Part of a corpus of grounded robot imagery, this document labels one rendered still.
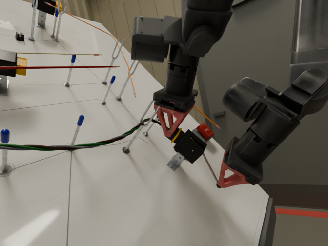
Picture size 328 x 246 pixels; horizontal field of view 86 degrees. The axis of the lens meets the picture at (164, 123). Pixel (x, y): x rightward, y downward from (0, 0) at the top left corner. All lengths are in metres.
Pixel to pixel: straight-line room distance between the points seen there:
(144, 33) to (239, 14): 1.79
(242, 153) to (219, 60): 1.68
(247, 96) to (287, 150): 1.70
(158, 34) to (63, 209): 0.29
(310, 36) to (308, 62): 0.06
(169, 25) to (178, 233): 0.36
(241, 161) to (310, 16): 0.29
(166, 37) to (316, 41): 0.25
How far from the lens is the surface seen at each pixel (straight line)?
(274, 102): 0.36
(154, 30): 0.31
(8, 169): 0.34
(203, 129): 0.58
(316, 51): 0.39
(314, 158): 2.09
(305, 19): 0.44
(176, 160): 0.43
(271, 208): 0.65
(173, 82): 0.34
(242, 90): 0.36
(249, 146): 0.35
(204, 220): 0.42
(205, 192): 0.46
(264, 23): 2.01
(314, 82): 0.34
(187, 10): 0.25
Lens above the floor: 1.21
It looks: 5 degrees down
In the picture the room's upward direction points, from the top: 12 degrees counter-clockwise
